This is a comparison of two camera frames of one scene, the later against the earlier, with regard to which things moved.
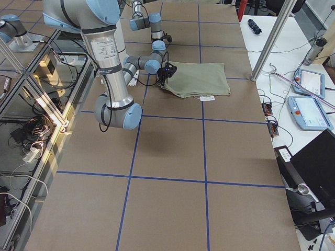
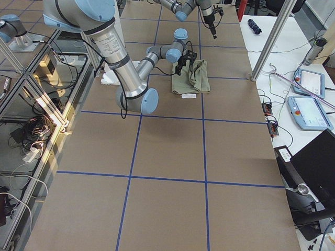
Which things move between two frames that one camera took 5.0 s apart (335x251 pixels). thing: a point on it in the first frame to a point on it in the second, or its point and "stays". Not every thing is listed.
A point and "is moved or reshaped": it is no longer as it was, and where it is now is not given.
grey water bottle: x=315 y=50 stays
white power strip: x=32 y=153 stays
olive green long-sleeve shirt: x=198 y=79 is moved or reshaped
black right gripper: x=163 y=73 to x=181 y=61
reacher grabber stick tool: x=327 y=102 stays
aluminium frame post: x=271 y=45 stays
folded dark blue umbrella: x=255 y=28 stays
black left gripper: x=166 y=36 to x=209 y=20
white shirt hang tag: x=204 y=98 to x=192 y=96
